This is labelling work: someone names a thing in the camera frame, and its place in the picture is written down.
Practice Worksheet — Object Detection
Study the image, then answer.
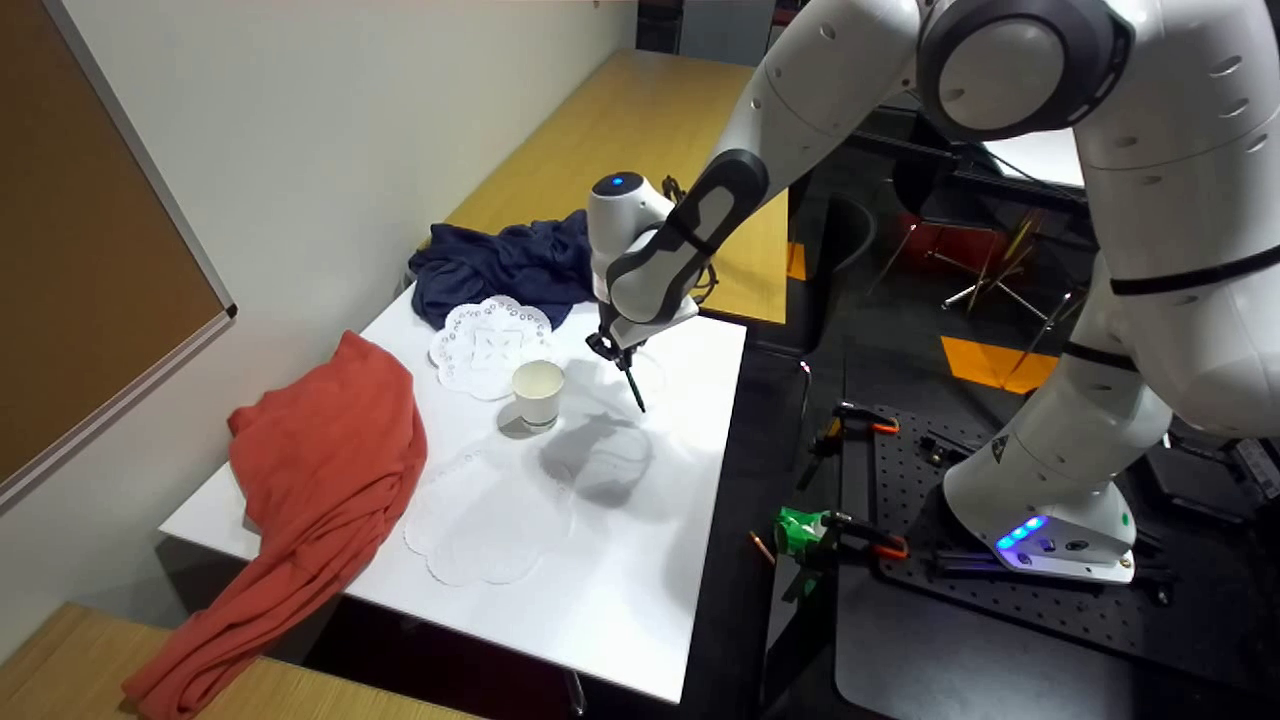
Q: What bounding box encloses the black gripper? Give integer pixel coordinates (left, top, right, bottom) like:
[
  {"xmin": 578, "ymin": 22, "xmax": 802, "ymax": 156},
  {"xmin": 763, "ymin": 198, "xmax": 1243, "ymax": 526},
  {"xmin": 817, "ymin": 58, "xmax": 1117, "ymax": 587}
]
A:
[{"xmin": 587, "ymin": 305, "xmax": 653, "ymax": 369}]

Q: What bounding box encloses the black pen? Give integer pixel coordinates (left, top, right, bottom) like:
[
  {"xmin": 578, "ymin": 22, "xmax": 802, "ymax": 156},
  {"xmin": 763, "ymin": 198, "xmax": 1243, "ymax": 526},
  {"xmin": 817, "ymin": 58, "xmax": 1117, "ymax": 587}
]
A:
[{"xmin": 617, "ymin": 351, "xmax": 649, "ymax": 411}]

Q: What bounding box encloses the white paper cup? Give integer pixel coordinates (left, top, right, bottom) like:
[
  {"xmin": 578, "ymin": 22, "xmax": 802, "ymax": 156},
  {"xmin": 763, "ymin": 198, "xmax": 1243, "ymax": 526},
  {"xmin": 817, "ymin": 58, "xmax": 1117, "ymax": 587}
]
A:
[{"xmin": 511, "ymin": 361, "xmax": 566, "ymax": 428}]

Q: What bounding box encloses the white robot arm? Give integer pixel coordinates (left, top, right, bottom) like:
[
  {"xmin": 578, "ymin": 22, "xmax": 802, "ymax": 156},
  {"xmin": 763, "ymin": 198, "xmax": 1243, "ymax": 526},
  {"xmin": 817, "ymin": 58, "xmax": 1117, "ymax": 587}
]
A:
[{"xmin": 587, "ymin": 0, "xmax": 1280, "ymax": 583}]

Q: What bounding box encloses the dark blue cloth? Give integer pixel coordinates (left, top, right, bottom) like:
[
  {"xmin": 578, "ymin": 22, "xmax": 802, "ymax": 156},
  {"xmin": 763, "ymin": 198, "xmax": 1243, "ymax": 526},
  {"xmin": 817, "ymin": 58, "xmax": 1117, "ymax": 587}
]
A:
[{"xmin": 408, "ymin": 212, "xmax": 592, "ymax": 329}]

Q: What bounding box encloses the white lace doily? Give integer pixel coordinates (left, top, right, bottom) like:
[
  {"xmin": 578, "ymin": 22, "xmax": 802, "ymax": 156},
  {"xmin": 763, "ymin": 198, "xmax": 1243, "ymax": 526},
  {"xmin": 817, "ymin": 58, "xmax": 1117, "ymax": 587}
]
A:
[{"xmin": 427, "ymin": 298, "xmax": 553, "ymax": 399}]

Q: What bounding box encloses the transparent plastic doily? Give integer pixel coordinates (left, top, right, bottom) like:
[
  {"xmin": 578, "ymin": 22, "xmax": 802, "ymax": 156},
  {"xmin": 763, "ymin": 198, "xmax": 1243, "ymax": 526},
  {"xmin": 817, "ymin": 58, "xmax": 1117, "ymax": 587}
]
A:
[{"xmin": 405, "ymin": 451, "xmax": 567, "ymax": 587}]

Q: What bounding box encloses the orange black clamp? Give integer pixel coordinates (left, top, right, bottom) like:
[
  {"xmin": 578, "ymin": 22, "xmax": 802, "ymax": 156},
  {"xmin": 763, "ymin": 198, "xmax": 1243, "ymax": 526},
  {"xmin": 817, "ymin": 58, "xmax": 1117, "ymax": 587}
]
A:
[{"xmin": 802, "ymin": 399, "xmax": 900, "ymax": 490}]

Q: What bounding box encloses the green black clamp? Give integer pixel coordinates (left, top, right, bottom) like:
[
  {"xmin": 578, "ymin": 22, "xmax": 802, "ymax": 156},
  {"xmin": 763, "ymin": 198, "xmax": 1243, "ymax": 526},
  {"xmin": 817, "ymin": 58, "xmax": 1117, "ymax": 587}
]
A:
[{"xmin": 752, "ymin": 507, "xmax": 913, "ymax": 603}]

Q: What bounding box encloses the orange red cloth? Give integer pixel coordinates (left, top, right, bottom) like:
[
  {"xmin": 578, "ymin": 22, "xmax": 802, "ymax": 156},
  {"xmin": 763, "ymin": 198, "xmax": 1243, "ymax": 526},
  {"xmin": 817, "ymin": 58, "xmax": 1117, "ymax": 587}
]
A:
[{"xmin": 126, "ymin": 332, "xmax": 427, "ymax": 720}]

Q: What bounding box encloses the cork notice board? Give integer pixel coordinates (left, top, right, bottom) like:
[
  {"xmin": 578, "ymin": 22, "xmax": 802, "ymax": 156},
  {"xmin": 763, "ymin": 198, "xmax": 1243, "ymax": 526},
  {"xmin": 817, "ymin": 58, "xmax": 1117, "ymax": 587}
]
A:
[{"xmin": 0, "ymin": 0, "xmax": 236, "ymax": 505}]

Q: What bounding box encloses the wooden desk corner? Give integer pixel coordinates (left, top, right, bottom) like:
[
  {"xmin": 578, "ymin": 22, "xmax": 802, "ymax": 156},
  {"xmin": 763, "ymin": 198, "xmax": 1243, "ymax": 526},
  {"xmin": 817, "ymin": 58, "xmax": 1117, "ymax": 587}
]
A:
[{"xmin": 0, "ymin": 600, "xmax": 486, "ymax": 720}]

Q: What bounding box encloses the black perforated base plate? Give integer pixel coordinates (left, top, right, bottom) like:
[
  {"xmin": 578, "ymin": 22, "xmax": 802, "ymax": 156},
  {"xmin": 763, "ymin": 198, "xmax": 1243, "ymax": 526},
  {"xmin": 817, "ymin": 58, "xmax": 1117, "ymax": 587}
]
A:
[{"xmin": 868, "ymin": 415, "xmax": 1280, "ymax": 700}]

